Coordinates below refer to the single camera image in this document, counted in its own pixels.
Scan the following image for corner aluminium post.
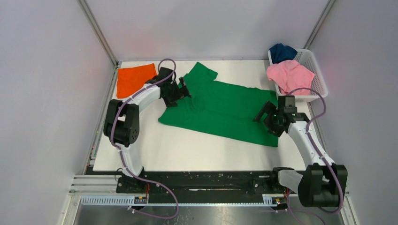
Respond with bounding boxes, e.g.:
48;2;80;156
304;0;337;49
77;0;119;68

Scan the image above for left corner aluminium post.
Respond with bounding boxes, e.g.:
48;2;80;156
77;0;119;68

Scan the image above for pink t-shirt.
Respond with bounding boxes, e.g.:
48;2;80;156
266;60;315;95

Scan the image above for white plastic laundry basket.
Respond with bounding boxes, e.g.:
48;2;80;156
268;48;328;102

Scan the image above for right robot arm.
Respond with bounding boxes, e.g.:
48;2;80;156
253;96;348;212

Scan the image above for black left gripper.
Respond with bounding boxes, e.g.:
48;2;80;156
162;77;191;107

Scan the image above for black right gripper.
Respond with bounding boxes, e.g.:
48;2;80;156
253;101;284;137

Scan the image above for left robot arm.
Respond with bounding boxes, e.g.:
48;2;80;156
103;67;191;193

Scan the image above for right corner aluminium post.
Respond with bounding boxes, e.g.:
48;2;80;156
304;0;337;49

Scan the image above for green t-shirt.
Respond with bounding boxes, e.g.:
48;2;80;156
158;62;278;147

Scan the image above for aluminium front frame rail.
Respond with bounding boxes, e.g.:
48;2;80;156
63;175;351;207

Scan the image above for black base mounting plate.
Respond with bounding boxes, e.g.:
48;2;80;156
85;166;332;205

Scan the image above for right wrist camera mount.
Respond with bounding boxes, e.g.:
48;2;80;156
277;95;297;114

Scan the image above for folded orange t-shirt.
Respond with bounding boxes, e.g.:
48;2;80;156
116;63;157;99

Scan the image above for navy blue t-shirt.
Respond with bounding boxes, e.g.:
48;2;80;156
269;43;298;63

